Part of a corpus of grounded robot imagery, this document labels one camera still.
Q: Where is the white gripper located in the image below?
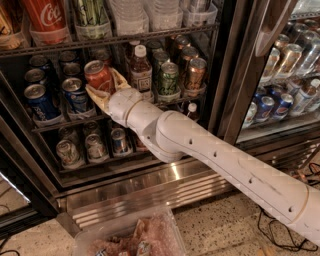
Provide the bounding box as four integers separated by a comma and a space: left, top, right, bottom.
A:
85, 68, 142, 127

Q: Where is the red coke can front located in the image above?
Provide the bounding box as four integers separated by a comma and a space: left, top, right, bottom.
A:
84, 60, 115, 94

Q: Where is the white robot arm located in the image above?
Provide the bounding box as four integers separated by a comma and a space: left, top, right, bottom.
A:
86, 69, 320, 245

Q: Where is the blue pepsi can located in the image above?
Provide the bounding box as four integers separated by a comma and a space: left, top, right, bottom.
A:
62, 78, 89, 113
24, 84, 61, 121

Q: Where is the red coke can back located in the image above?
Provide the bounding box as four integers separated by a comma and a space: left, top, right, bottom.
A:
93, 49, 112, 66

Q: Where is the pepsi can second row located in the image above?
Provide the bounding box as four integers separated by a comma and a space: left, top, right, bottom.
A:
63, 63, 83, 79

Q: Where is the blue can bottom shelf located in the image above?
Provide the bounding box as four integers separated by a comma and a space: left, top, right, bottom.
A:
111, 128, 129, 154

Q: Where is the pepsi can back row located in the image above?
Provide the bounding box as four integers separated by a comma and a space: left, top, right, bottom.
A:
59, 51, 79, 65

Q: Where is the green can middle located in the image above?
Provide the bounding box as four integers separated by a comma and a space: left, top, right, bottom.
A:
153, 51, 170, 74

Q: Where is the white green can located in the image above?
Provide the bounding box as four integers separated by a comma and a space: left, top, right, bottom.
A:
85, 134, 109, 163
56, 140, 84, 169

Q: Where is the green can front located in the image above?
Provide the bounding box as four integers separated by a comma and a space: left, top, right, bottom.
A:
158, 62, 179, 96

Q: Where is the blue pepsi can front left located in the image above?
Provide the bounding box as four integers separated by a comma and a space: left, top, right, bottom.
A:
24, 84, 61, 121

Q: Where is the tall green can top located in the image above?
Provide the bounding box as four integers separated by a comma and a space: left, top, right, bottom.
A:
72, 0, 110, 41

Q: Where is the white green can bottom left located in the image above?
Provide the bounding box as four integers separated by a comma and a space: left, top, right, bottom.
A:
56, 140, 84, 169

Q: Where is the pepsi can back left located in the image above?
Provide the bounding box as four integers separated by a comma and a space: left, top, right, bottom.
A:
29, 55, 51, 71

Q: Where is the tea bottle bottom shelf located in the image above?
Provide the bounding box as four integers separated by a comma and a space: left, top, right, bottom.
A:
187, 103, 199, 121

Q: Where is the copper can back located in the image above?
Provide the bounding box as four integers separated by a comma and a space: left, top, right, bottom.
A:
173, 35, 191, 53

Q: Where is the copper can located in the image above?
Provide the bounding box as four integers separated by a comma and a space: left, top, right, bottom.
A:
185, 58, 207, 90
173, 35, 191, 53
180, 46, 199, 69

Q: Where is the copper can middle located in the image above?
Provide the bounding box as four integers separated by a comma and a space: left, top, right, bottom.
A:
180, 46, 199, 69

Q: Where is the copper can front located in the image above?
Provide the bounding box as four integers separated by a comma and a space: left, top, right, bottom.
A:
185, 58, 207, 90

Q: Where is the tall red coke can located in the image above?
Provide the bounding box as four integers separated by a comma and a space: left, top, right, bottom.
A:
20, 0, 67, 45

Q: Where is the glass fridge door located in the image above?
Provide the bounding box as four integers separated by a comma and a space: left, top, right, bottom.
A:
216, 0, 320, 144

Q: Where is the pepsi can behind door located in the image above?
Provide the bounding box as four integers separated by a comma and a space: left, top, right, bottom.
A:
255, 96, 275, 122

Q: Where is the iced tea bottle white cap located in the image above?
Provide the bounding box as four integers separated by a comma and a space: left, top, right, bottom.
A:
130, 45, 152, 99

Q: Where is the clear plastic bin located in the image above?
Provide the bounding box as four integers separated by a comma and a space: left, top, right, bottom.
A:
72, 206, 187, 256

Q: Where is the fridge door handle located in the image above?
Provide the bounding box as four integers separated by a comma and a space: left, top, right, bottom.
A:
255, 0, 298, 57

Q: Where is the black power adapter cable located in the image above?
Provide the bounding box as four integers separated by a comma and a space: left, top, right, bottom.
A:
256, 162, 320, 252

